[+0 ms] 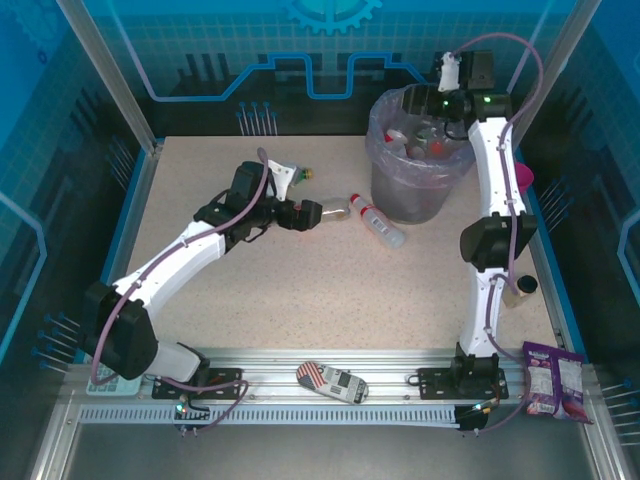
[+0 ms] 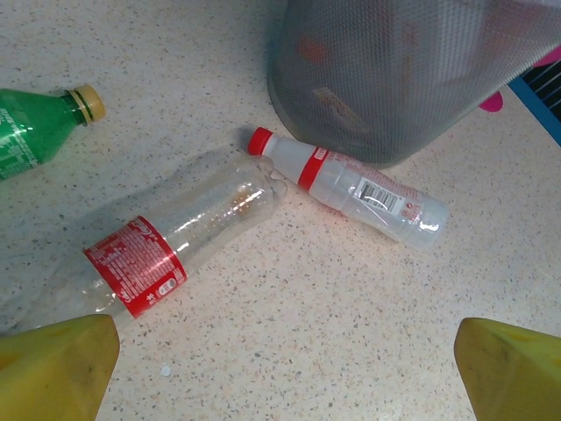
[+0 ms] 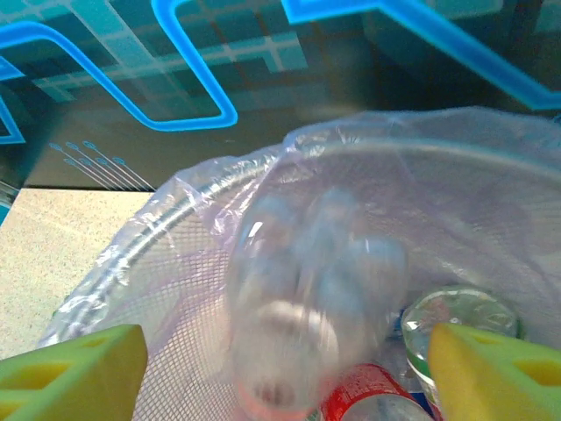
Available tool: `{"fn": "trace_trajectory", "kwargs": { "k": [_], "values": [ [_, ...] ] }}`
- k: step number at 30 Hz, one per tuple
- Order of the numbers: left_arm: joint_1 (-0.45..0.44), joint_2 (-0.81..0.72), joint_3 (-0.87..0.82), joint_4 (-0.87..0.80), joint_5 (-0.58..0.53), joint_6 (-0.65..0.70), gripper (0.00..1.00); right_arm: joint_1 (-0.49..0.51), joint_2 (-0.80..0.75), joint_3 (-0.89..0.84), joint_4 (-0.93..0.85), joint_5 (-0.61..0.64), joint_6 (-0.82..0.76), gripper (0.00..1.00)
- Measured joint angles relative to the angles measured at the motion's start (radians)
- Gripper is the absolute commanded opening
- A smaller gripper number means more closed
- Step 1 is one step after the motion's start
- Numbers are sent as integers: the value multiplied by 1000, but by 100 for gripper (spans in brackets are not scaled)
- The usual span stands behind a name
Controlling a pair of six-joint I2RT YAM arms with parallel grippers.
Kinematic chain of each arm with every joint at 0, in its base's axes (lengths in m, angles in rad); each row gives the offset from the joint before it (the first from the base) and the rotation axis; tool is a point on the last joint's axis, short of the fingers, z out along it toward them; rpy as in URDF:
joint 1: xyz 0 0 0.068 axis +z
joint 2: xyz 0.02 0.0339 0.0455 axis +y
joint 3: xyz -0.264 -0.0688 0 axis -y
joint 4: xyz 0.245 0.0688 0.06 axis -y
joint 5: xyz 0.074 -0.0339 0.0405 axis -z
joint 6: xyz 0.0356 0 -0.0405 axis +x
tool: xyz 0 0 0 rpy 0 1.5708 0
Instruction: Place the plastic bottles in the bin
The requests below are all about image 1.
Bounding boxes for cola bottle with brown residue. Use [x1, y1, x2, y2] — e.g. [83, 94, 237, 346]
[319, 198, 355, 224]

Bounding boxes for white label bottle red cap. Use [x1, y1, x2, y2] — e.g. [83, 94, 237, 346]
[349, 193, 407, 249]

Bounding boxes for grey bin with plastic liner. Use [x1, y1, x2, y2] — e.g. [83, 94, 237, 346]
[367, 84, 477, 192]

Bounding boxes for pink plastic goblet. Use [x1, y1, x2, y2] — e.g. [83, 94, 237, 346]
[514, 162, 535, 197]

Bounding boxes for flag print pouch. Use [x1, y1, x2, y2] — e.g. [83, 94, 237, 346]
[295, 360, 370, 405]

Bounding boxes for beige jar black lid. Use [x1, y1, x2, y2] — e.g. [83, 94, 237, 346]
[503, 273, 539, 309]

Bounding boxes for left small circuit board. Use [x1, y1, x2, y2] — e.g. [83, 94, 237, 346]
[172, 399, 212, 437]

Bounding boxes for small circuit board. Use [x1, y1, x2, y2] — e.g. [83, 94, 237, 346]
[172, 399, 212, 437]
[455, 398, 502, 437]

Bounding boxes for pale green calculator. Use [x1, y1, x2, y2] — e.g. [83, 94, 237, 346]
[86, 359, 144, 398]

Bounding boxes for right small circuit board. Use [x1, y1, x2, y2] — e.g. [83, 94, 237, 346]
[455, 398, 502, 437]

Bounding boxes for white purple snack bag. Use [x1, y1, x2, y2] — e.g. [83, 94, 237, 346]
[551, 349, 596, 425]

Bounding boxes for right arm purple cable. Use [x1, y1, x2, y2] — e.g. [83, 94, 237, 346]
[449, 32, 546, 436]

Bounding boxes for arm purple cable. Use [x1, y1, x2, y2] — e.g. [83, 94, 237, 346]
[90, 147, 271, 434]
[449, 32, 546, 436]

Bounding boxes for aluminium frame post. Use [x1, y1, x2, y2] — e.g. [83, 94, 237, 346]
[55, 0, 164, 154]
[502, 0, 604, 154]

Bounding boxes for aluminium mounting rail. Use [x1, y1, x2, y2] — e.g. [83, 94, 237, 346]
[64, 347, 596, 407]

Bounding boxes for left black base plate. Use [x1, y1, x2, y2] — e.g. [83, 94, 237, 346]
[151, 367, 244, 401]

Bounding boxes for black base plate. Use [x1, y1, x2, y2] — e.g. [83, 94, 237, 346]
[417, 366, 510, 400]
[151, 367, 244, 401]

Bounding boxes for white slotted cable duct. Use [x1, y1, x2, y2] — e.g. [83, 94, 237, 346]
[78, 403, 462, 427]

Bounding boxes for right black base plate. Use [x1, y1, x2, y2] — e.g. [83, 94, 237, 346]
[417, 366, 510, 400]

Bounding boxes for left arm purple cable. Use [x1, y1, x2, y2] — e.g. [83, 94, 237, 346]
[90, 147, 271, 434]

